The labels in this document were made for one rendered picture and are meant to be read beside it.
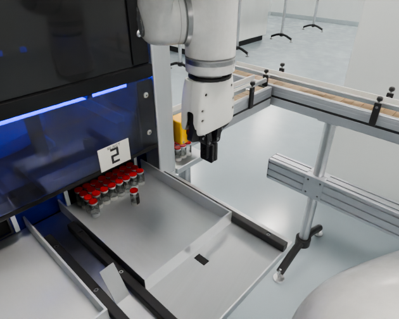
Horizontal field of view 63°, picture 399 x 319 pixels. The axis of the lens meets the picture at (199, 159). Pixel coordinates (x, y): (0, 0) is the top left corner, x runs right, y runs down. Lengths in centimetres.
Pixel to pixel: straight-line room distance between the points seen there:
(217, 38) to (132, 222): 48
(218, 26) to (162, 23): 9
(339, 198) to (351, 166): 63
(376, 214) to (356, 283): 136
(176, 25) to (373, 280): 40
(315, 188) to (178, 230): 97
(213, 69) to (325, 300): 40
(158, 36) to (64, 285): 50
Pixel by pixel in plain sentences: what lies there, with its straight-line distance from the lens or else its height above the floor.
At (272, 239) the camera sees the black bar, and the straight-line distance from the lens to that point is 75.
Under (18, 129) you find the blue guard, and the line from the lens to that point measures 68.
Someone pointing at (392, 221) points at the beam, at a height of 50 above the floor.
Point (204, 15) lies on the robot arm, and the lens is 51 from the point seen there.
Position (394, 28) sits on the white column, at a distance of 193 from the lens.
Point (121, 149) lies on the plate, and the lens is 81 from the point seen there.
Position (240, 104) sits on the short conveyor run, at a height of 92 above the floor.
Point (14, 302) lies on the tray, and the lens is 74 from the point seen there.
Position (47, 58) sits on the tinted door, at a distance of 68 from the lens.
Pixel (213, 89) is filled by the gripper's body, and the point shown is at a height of 124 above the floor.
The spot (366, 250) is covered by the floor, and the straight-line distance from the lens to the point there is 214.
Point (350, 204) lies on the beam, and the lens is 159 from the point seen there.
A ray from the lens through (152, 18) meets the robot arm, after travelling 48.
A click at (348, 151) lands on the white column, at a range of 217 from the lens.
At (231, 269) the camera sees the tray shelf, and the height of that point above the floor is 88.
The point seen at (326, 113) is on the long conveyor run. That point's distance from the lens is 143.
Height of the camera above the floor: 143
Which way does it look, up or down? 32 degrees down
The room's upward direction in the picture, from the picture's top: straight up
